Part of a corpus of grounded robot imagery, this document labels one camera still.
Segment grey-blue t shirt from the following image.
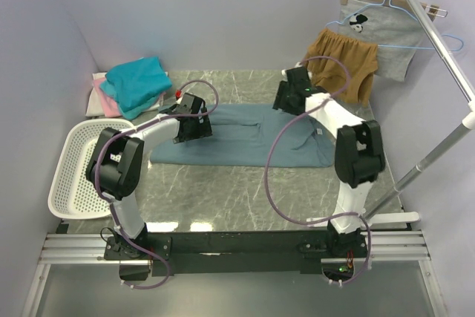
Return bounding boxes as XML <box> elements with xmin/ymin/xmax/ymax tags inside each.
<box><xmin>150</xmin><ymin>104</ymin><xmax>334</xmax><ymax>168</ymax></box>

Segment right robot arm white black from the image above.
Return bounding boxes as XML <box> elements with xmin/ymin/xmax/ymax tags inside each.
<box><xmin>273</xmin><ymin>66</ymin><xmax>385</xmax><ymax>257</ymax></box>

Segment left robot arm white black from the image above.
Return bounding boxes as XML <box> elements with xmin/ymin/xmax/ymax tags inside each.
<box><xmin>85</xmin><ymin>93</ymin><xmax>212</xmax><ymax>259</ymax></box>

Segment brown shorts hanging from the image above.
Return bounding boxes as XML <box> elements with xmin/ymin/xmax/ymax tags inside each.
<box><xmin>303</xmin><ymin>29</ymin><xmax>379</xmax><ymax>106</ymax></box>

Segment teal folded t shirt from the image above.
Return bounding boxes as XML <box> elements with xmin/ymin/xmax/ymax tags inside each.
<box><xmin>99</xmin><ymin>57</ymin><xmax>172</xmax><ymax>120</ymax></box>

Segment pink folded t shirt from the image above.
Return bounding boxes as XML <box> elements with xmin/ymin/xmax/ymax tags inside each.
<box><xmin>93</xmin><ymin>77</ymin><xmax>122</xmax><ymax>117</ymax></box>

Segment grey panda shirt hanging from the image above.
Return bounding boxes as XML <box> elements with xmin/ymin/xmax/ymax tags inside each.
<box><xmin>338</xmin><ymin>0</ymin><xmax>425</xmax><ymax>82</ymax></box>

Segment white plastic laundry basket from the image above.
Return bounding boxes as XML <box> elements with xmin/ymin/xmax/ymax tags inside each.
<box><xmin>47</xmin><ymin>118</ymin><xmax>132</xmax><ymax>220</ymax></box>

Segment metal clothes rack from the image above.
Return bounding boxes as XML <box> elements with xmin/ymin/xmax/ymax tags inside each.
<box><xmin>347</xmin><ymin>0</ymin><xmax>474</xmax><ymax>236</ymax></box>

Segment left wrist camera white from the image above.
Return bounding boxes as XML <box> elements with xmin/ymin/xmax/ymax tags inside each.
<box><xmin>175</xmin><ymin>90</ymin><xmax>192</xmax><ymax>106</ymax></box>

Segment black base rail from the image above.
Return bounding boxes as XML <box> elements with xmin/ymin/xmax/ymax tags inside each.
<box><xmin>103</xmin><ymin>229</ymin><xmax>371</xmax><ymax>282</ymax></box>

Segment aluminium frame rail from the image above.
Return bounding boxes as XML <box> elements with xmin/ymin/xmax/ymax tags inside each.
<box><xmin>38</xmin><ymin>231</ymin><xmax>431</xmax><ymax>265</ymax></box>

